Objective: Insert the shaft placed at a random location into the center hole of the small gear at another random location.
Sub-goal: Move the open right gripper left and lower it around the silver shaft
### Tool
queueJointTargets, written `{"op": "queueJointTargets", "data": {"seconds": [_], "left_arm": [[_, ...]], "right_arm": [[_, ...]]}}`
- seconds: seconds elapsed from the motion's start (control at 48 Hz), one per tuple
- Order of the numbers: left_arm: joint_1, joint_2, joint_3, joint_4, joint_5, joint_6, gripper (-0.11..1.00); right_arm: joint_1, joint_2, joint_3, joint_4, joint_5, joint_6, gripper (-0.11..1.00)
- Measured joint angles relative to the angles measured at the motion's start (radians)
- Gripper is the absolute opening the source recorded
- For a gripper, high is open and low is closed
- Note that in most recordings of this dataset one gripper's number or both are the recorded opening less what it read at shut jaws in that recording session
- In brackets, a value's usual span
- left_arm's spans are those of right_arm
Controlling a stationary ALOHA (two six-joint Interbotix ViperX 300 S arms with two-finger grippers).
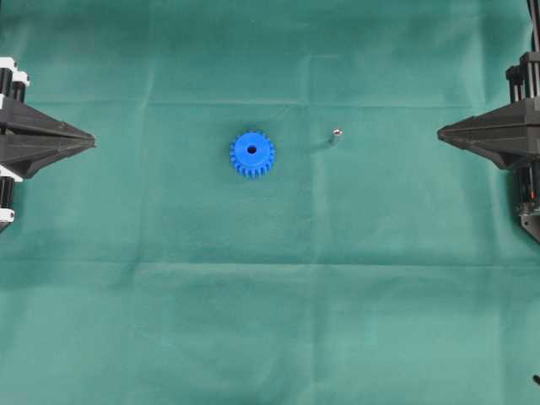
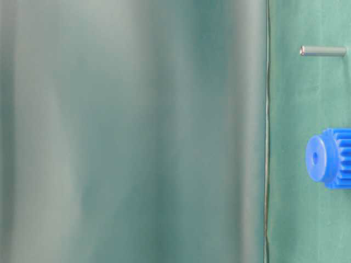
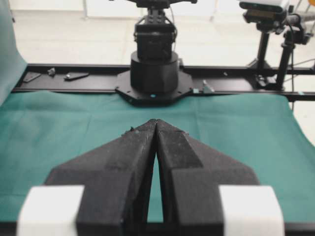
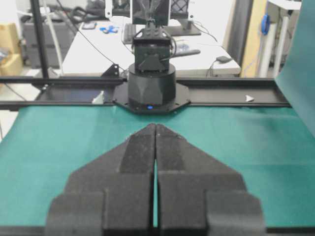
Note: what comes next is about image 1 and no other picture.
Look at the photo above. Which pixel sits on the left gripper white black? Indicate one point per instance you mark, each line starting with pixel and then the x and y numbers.
pixel 40 141

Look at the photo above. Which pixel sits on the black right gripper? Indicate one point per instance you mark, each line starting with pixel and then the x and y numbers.
pixel 499 136

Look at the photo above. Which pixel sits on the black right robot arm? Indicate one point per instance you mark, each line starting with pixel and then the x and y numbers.
pixel 533 9

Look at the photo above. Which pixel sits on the blue plastic gear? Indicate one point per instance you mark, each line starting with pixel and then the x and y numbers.
pixel 252 154

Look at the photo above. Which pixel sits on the green table cloth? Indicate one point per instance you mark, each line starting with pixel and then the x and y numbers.
pixel 389 268

